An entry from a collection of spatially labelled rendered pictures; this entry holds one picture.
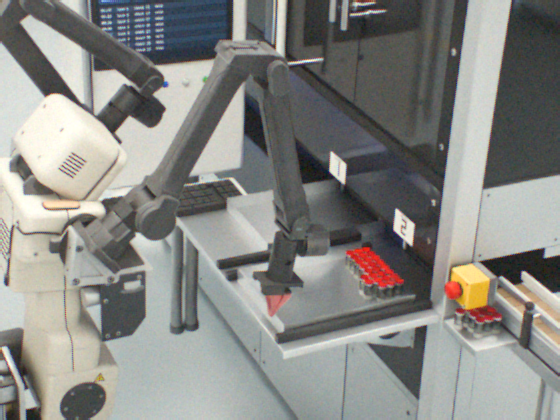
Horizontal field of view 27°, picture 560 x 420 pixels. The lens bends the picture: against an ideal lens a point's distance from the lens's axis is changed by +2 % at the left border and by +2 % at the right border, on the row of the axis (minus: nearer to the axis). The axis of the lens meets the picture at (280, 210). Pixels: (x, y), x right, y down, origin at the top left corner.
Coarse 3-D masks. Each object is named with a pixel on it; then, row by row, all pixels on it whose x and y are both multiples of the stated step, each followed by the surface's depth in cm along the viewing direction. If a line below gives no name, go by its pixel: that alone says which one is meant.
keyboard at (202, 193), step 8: (200, 184) 336; (208, 184) 337; (216, 184) 337; (224, 184) 337; (232, 184) 337; (184, 192) 332; (192, 192) 332; (200, 192) 332; (208, 192) 332; (216, 192) 335; (224, 192) 333; (232, 192) 333; (240, 192) 334; (104, 200) 326; (112, 200) 326; (120, 200) 326; (184, 200) 327; (192, 200) 328; (200, 200) 328; (208, 200) 328; (216, 200) 328; (112, 208) 321
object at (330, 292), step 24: (264, 264) 282; (312, 264) 289; (336, 264) 290; (312, 288) 279; (336, 288) 280; (264, 312) 269; (288, 312) 270; (312, 312) 270; (336, 312) 265; (360, 312) 268
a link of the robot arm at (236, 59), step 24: (216, 48) 228; (240, 48) 227; (264, 48) 230; (216, 72) 227; (240, 72) 226; (264, 72) 228; (216, 96) 227; (192, 120) 229; (216, 120) 230; (192, 144) 230; (168, 168) 231; (192, 168) 233; (168, 192) 232; (144, 216) 230; (168, 216) 232
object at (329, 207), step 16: (256, 192) 315; (272, 192) 316; (320, 192) 323; (336, 192) 324; (240, 208) 313; (256, 208) 314; (272, 208) 314; (320, 208) 315; (336, 208) 316; (352, 208) 316; (240, 224) 305; (256, 224) 306; (272, 224) 306; (336, 224) 308; (352, 224) 308; (368, 224) 302; (384, 224) 305; (256, 240) 297; (272, 240) 299
